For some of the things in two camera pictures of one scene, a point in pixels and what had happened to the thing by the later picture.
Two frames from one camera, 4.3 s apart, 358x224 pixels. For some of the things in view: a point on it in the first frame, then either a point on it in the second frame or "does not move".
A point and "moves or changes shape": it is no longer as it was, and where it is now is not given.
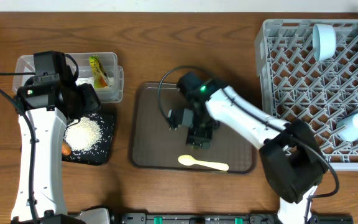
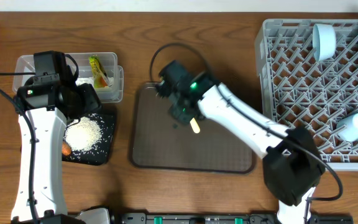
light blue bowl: [324, 41] does not move
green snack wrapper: [100, 76] does not move
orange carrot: [66, 149] does not move
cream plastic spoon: [188, 160] moves or changes shape
